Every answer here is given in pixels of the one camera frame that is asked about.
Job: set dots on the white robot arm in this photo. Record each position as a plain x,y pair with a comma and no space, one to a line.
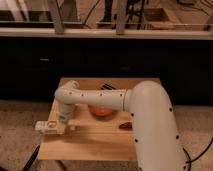
156,137

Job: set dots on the wooden table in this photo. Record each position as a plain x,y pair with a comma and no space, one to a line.
91,138

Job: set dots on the brown sausage-shaped object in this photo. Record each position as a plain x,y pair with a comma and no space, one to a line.
126,126

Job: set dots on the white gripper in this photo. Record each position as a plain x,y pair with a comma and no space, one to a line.
64,113

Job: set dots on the black striped packet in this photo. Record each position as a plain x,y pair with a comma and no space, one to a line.
107,87

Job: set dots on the black cabinet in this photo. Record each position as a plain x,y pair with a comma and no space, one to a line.
31,67

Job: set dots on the orange ceramic bowl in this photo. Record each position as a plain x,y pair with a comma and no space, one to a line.
100,111

